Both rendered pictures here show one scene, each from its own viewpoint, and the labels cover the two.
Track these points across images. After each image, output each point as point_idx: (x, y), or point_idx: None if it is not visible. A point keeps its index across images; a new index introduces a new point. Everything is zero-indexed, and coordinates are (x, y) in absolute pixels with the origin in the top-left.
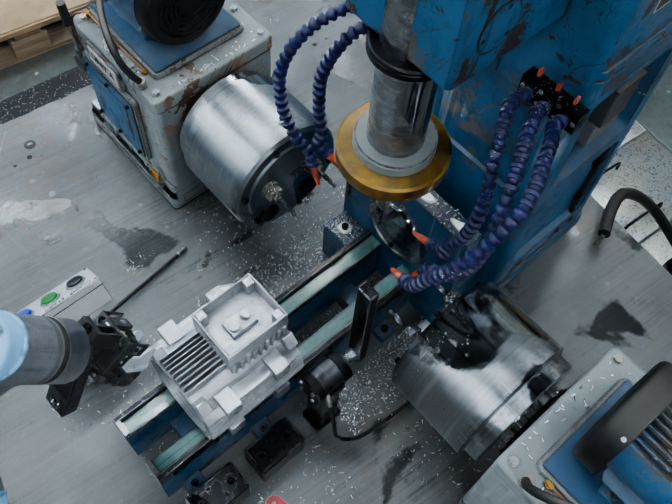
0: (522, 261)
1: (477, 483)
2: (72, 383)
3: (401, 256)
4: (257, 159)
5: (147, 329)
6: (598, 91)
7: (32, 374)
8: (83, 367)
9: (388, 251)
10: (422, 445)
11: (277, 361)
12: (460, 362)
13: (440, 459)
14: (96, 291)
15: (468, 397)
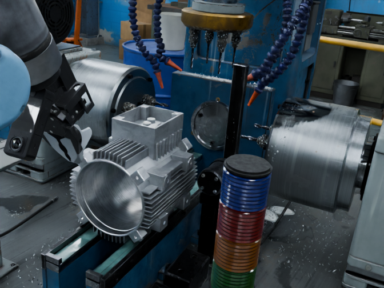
0: None
1: (362, 206)
2: (39, 107)
3: (222, 146)
4: (119, 76)
5: (40, 241)
6: None
7: (29, 18)
8: (59, 64)
9: (208, 157)
10: (292, 258)
11: (183, 154)
12: (312, 116)
13: (310, 262)
14: None
15: (330, 131)
